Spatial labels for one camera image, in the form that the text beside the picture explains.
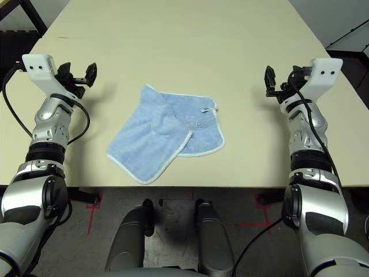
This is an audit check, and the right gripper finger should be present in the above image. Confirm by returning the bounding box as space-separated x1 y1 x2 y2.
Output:
264 65 283 98
291 65 312 77

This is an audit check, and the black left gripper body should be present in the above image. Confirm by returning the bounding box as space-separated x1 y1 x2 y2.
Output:
56 72 87 99

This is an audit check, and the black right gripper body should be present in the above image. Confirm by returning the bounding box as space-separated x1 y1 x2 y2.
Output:
278 74 306 102

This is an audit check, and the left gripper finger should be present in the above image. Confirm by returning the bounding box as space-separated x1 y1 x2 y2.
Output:
58 62 73 77
82 62 98 88

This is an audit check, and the light blue terry towel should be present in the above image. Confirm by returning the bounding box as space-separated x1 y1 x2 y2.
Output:
106 83 225 185

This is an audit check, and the black floor mat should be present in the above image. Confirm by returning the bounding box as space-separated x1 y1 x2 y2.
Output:
325 48 369 110

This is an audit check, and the black foam puzzle mat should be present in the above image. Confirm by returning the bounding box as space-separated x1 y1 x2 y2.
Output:
0 28 47 96

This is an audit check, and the black table foot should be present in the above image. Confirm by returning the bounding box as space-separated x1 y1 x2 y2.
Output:
67 187 100 206

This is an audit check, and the red floor tape mark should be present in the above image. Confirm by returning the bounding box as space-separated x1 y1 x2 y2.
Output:
85 194 103 235
235 193 273 235

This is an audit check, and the grey robot right leg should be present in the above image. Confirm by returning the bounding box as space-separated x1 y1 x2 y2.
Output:
194 198 236 277

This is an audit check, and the pale grey robot waist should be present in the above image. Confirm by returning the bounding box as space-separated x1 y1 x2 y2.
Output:
100 267 202 277

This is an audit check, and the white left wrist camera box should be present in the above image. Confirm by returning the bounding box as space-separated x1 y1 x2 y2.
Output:
21 54 77 100

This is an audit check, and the black metal frame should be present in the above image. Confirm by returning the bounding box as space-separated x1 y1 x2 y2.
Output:
0 0 48 32

